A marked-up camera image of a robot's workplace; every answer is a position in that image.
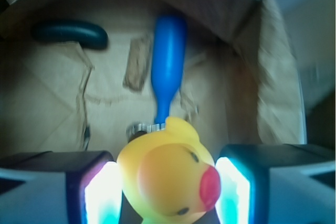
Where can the glowing gel gripper left finger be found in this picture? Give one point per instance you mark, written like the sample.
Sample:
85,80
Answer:
60,187

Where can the brown wood bark piece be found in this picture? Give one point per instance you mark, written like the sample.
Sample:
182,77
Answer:
138,64

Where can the blue plastic bowling pin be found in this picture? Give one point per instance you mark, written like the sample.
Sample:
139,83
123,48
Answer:
167,62

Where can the dark green curved cucumber toy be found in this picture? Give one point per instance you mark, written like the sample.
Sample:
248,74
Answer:
87,34

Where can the yellow rubber duck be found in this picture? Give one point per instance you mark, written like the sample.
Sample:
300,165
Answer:
169,176

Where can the glowing gel gripper right finger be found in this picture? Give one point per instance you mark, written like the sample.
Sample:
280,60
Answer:
276,184

